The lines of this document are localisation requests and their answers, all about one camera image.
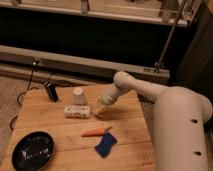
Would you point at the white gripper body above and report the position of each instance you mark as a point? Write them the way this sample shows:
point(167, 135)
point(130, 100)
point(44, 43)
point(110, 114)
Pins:
point(110, 95)

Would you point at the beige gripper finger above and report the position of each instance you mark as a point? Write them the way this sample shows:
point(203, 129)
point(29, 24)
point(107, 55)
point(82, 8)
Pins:
point(103, 109)
point(98, 107)

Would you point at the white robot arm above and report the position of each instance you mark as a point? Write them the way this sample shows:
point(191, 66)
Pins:
point(179, 116)

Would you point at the white paper cup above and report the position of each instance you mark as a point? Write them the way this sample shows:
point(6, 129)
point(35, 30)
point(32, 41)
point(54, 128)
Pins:
point(79, 97)

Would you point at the orange carrot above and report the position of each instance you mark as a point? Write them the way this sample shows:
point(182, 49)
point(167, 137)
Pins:
point(96, 132)

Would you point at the blue sponge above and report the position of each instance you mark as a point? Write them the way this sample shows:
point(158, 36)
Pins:
point(105, 145)

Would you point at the black rectangular device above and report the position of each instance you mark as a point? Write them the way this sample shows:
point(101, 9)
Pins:
point(51, 91)

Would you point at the black round plate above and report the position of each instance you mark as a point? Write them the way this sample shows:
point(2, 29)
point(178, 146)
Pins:
point(33, 152)

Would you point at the metal pole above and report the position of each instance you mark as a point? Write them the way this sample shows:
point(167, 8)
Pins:
point(159, 63)

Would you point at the grey baseboard rail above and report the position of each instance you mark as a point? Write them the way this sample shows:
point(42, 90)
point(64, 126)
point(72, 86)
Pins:
point(81, 65)

